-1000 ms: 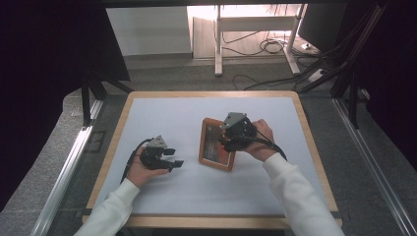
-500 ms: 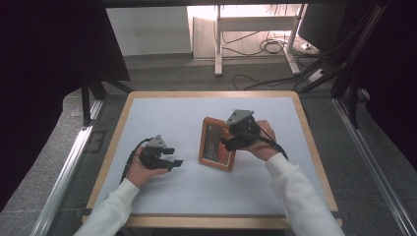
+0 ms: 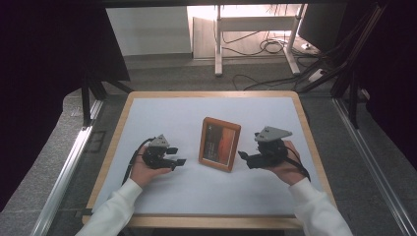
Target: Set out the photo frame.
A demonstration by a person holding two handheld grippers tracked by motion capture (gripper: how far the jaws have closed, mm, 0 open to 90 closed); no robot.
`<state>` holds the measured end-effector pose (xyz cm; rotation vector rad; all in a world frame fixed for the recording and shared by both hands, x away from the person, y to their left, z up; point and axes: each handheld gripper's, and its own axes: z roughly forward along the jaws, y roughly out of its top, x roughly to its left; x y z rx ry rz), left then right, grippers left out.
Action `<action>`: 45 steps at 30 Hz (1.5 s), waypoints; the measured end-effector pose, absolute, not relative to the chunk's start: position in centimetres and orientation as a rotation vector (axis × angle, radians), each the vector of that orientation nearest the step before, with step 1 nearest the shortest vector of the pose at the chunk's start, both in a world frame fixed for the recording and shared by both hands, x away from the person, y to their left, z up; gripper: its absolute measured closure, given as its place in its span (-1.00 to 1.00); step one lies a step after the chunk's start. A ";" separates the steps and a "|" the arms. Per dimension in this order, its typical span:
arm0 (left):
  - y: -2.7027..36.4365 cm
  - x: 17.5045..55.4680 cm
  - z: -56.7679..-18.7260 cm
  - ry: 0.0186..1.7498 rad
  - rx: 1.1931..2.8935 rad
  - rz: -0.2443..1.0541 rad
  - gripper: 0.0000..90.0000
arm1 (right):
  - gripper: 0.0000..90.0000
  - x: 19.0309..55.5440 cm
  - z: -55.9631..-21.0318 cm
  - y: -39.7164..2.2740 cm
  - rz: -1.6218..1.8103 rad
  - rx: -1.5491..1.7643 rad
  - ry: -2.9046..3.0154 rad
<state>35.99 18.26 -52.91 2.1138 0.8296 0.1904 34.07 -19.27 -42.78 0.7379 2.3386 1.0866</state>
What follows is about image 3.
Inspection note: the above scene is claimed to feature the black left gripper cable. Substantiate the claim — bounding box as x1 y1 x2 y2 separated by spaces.
121 137 155 186

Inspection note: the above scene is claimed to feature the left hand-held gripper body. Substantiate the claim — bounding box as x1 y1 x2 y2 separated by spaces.
141 134 174 170

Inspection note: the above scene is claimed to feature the white power strip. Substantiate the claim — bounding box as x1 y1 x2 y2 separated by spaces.
308 67 328 84

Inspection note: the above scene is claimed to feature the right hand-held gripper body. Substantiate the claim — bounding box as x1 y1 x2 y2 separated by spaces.
254 125 293 167

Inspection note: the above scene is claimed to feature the dark monitor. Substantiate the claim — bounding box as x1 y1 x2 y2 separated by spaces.
297 3 349 54

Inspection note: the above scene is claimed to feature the black floor cable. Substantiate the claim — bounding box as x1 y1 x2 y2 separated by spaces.
221 30 298 57
232 73 311 91

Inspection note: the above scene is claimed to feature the wooden picture frame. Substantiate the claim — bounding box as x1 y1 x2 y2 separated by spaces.
198 116 242 173

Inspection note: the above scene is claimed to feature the white desk frame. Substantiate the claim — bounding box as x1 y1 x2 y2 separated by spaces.
213 4 308 78

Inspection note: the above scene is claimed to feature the white panel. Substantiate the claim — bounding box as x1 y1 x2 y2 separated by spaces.
105 6 193 57

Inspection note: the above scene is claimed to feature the person's right hand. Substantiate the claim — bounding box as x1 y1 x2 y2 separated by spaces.
266 140 308 187

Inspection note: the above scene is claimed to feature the person's left hand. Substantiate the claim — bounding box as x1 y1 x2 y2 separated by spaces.
130 147 172 189

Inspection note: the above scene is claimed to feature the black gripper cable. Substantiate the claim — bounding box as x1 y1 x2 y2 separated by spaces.
121 137 155 186
284 146 312 183

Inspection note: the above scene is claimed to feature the aluminium rail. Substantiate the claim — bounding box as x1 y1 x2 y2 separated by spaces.
331 97 417 236
30 99 105 236

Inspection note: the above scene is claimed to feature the dark curtain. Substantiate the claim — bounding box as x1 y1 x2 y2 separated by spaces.
352 0 417 162
0 0 131 212

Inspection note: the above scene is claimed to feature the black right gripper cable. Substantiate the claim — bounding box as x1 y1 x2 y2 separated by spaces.
284 146 312 183

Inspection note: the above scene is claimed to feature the black metal stand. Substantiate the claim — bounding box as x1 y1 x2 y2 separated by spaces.
81 74 135 128
329 69 361 130

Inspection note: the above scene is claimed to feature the black cable bundle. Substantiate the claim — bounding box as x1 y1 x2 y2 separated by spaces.
294 3 386 94

